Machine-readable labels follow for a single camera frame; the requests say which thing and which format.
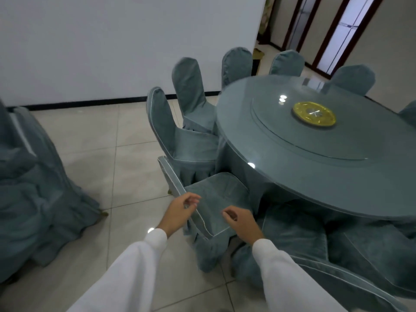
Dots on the person's left hand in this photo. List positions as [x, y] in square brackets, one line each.
[180, 214]

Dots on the person's right hand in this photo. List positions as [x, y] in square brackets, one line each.
[245, 225]

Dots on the teal covered chair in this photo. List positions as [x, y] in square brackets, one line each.
[195, 149]
[373, 253]
[292, 230]
[39, 191]
[237, 64]
[286, 63]
[221, 194]
[409, 113]
[352, 79]
[188, 81]

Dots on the person's left forearm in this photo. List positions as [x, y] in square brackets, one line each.
[123, 276]

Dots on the person's right forearm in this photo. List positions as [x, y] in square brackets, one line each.
[292, 279]

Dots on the teal tablecloth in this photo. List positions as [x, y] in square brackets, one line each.
[234, 172]

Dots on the round teal table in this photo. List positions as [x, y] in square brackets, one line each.
[247, 142]

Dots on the round glass turntable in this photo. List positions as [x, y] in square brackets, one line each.
[276, 133]

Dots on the gold turntable hub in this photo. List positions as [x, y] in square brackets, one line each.
[299, 118]

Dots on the dark framed glass window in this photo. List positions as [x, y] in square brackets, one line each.
[344, 32]
[302, 22]

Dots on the framed painting on stand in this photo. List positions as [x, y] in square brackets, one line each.
[268, 12]

